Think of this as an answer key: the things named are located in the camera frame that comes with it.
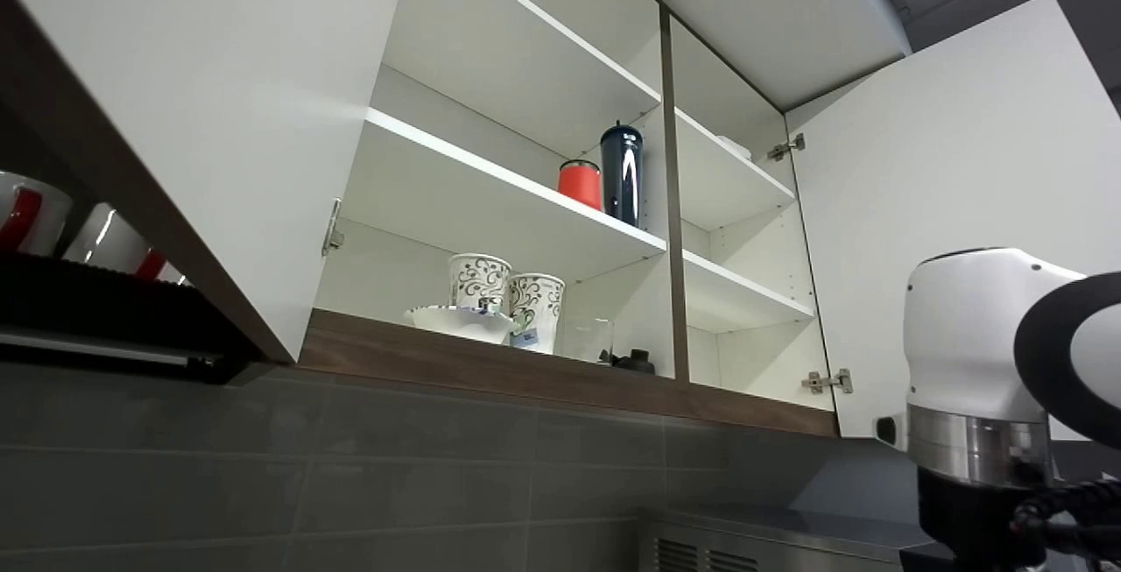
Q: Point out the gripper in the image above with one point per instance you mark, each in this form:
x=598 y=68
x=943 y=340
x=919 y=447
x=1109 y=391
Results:
x=968 y=515

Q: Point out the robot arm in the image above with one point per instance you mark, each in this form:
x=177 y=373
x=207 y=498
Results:
x=972 y=335

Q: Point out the white cabinet door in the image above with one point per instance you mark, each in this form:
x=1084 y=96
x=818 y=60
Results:
x=219 y=116
x=946 y=160

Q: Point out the white patterned cup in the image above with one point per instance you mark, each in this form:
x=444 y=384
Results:
x=539 y=309
x=479 y=281

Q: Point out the red cup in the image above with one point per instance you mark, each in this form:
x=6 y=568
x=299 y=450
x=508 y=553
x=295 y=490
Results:
x=580 y=185

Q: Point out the white plate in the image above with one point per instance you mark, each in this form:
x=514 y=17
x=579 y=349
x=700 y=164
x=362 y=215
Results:
x=460 y=323

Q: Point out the stainless steel appliance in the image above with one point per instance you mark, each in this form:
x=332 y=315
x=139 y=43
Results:
x=771 y=546

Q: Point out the black lid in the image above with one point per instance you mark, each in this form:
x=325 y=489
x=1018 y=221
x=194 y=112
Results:
x=632 y=363

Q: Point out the clear drinking glass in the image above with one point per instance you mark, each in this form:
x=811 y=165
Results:
x=587 y=340

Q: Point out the dark blue tumbler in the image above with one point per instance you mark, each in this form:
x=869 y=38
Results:
x=622 y=173

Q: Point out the black dish rack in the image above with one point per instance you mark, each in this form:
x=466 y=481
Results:
x=105 y=314

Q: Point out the white and red mug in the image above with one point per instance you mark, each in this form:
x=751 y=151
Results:
x=35 y=217
x=109 y=243

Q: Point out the white wall cabinet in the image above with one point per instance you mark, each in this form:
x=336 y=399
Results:
x=525 y=204

